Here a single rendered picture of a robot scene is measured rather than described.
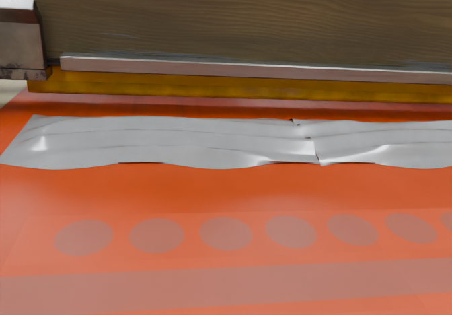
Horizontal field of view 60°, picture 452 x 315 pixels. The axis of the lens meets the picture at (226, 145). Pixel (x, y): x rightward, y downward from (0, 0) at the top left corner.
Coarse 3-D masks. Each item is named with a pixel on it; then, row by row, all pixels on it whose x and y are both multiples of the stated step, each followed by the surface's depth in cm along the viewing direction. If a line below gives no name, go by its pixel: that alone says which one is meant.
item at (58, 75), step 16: (64, 80) 29; (80, 80) 29; (96, 80) 29; (112, 80) 29; (128, 80) 30; (144, 80) 30; (160, 80) 30; (176, 80) 30; (192, 80) 30; (208, 80) 31; (224, 80) 31; (240, 80) 31; (256, 80) 31; (272, 80) 31; (288, 80) 31; (304, 80) 32
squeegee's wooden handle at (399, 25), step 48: (48, 0) 26; (96, 0) 26; (144, 0) 26; (192, 0) 27; (240, 0) 27; (288, 0) 28; (336, 0) 28; (384, 0) 29; (432, 0) 29; (48, 48) 27; (96, 48) 27; (144, 48) 28; (192, 48) 28; (240, 48) 29; (288, 48) 29; (336, 48) 30; (384, 48) 30; (432, 48) 31
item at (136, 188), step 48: (48, 96) 30; (96, 96) 31; (144, 96) 32; (0, 144) 23; (0, 192) 18; (48, 192) 19; (96, 192) 19; (144, 192) 19; (192, 192) 20; (240, 192) 20; (288, 192) 20; (336, 192) 21; (0, 240) 15
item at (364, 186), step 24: (360, 120) 31; (384, 120) 31; (408, 120) 32; (432, 120) 32; (336, 168) 23; (360, 168) 24; (384, 168) 24; (408, 168) 24; (432, 168) 24; (360, 192) 21; (384, 192) 21; (408, 192) 21; (432, 192) 22
